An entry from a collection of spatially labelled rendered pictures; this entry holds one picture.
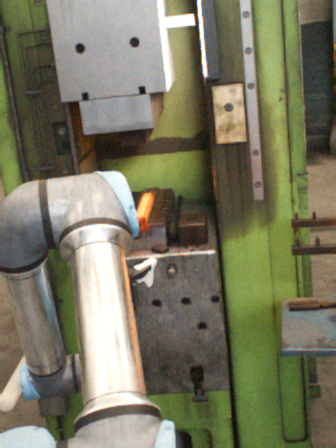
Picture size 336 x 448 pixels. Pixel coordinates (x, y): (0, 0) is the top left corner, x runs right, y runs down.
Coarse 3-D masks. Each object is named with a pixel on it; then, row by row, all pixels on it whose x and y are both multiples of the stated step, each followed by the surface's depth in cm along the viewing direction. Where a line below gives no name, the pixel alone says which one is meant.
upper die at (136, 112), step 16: (128, 96) 170; (144, 96) 170; (160, 96) 203; (96, 112) 172; (112, 112) 171; (128, 112) 171; (144, 112) 171; (160, 112) 198; (96, 128) 173; (112, 128) 173; (128, 128) 172; (144, 128) 172
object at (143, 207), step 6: (144, 198) 202; (150, 198) 203; (144, 204) 195; (138, 210) 189; (144, 210) 188; (138, 216) 182; (144, 216) 183; (138, 222) 175; (144, 222) 178; (138, 228) 170; (144, 228) 178; (138, 234) 172
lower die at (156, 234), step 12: (132, 192) 220; (144, 192) 214; (156, 192) 212; (168, 192) 214; (156, 204) 200; (156, 216) 186; (156, 228) 180; (144, 240) 181; (156, 240) 181; (168, 240) 185
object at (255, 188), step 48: (240, 0) 175; (240, 48) 178; (288, 96) 181; (240, 144) 185; (288, 144) 185; (240, 192) 189; (288, 192) 189; (240, 240) 194; (288, 240) 193; (240, 288) 198; (288, 288) 198; (240, 336) 202; (240, 384) 207; (288, 384) 207; (240, 432) 212; (288, 432) 212
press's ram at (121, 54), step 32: (64, 0) 164; (96, 0) 164; (128, 0) 163; (160, 0) 171; (64, 32) 166; (96, 32) 166; (128, 32) 165; (160, 32) 165; (64, 64) 169; (96, 64) 168; (128, 64) 168; (160, 64) 167; (64, 96) 171; (96, 96) 170
